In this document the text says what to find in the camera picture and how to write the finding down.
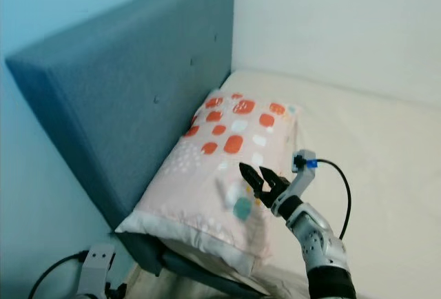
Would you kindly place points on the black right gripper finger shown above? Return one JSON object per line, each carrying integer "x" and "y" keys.
{"x": 251, "y": 178}
{"x": 270, "y": 175}

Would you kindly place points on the pink pillow with orange patches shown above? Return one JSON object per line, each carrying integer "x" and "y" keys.
{"x": 207, "y": 175}

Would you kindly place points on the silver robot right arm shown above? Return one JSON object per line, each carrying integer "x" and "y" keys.
{"x": 320, "y": 244}

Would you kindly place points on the beige bed mattress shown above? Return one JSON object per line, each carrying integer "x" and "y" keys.
{"x": 386, "y": 140}

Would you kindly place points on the blue upholstered headboard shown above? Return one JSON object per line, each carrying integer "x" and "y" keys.
{"x": 124, "y": 71}

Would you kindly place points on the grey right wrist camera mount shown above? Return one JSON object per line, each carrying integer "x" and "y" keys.
{"x": 302, "y": 175}

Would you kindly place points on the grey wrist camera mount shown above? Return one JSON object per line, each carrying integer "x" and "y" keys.
{"x": 302, "y": 175}
{"x": 96, "y": 271}

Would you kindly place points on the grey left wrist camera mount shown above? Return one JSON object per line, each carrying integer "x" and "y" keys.
{"x": 96, "y": 271}

